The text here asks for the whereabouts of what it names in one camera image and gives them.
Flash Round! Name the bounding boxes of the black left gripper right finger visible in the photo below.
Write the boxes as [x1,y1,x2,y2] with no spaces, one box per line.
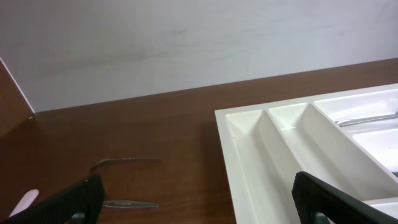
[292,171,397,224]

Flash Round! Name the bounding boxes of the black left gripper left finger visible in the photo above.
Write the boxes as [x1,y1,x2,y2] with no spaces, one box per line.
[2,175,105,224]

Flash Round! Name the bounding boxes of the metal teaspoon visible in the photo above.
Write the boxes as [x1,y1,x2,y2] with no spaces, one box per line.
[89,157,160,174]
[103,200,159,208]

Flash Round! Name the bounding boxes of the white plastic knife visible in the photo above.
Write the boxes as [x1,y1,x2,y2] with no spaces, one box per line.
[9,189,39,217]

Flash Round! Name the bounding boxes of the white cutlery organizer tray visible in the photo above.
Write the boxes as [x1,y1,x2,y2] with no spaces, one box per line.
[215,84,397,223]

